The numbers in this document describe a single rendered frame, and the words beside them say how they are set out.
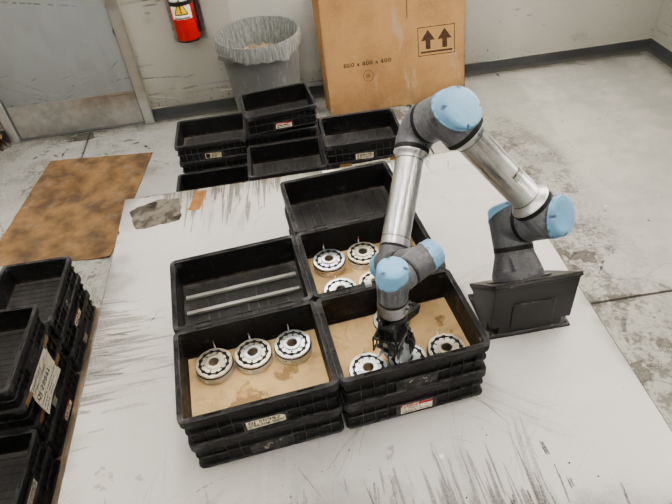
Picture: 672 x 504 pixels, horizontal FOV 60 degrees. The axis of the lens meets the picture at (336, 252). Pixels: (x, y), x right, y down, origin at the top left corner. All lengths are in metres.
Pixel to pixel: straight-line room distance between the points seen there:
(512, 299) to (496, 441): 0.40
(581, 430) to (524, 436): 0.15
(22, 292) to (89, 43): 2.17
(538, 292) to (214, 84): 3.35
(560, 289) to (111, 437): 1.34
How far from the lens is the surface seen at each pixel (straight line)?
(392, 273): 1.31
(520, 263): 1.76
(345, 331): 1.69
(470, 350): 1.52
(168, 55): 4.54
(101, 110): 4.78
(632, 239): 3.43
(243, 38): 4.34
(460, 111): 1.49
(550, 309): 1.84
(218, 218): 2.38
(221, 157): 3.38
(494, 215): 1.78
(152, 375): 1.90
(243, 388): 1.62
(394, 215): 1.52
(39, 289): 2.91
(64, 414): 2.61
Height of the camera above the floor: 2.12
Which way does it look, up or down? 42 degrees down
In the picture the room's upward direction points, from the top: 6 degrees counter-clockwise
